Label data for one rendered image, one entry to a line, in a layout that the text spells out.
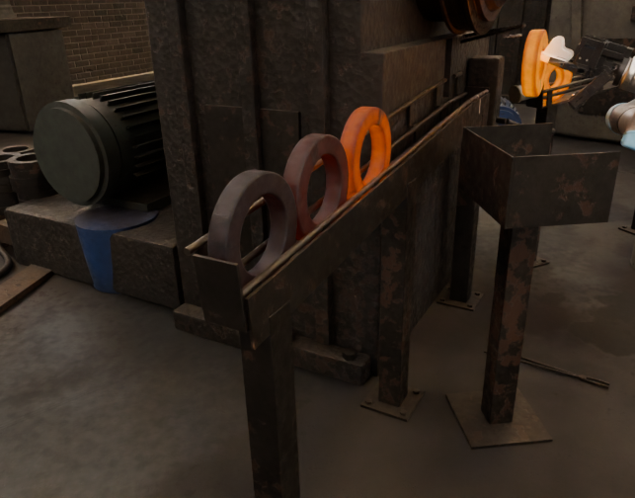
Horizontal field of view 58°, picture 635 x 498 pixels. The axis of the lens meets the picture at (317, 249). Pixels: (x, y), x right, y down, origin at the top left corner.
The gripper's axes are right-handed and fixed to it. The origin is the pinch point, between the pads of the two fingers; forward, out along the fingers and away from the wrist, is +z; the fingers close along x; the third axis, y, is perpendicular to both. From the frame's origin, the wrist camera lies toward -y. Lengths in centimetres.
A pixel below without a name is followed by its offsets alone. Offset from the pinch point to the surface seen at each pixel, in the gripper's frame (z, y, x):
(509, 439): -32, -77, 41
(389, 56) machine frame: 26.7, -5.1, 27.5
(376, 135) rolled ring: 17, -16, 49
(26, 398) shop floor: 83, -109, 85
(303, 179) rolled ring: 16, -15, 80
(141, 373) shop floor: 64, -104, 61
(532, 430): -37, -76, 35
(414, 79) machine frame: 24.8, -12.3, 10.9
